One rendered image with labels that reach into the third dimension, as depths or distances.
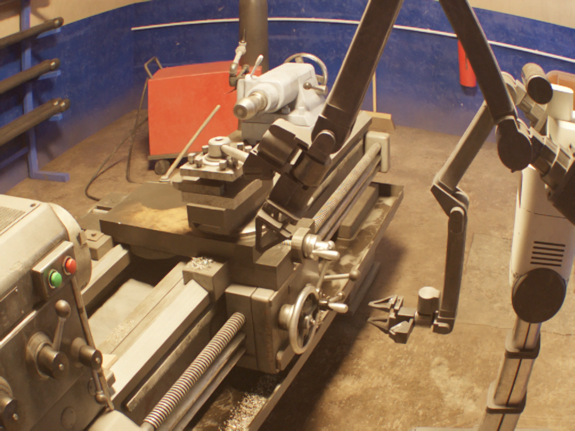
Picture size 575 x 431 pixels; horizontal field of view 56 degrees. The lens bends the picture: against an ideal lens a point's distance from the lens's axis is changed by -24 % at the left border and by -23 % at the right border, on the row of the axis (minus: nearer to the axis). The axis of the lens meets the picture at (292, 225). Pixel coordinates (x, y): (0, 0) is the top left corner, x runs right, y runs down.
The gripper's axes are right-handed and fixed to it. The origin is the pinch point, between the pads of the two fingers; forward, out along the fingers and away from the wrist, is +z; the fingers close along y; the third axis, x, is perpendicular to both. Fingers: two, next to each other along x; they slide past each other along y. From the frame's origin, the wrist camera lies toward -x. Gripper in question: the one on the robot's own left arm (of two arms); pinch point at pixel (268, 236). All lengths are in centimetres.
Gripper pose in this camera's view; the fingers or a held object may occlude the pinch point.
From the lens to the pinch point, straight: 131.6
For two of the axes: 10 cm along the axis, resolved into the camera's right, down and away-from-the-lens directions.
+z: -4.5, 7.3, 5.2
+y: -2.9, 4.2, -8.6
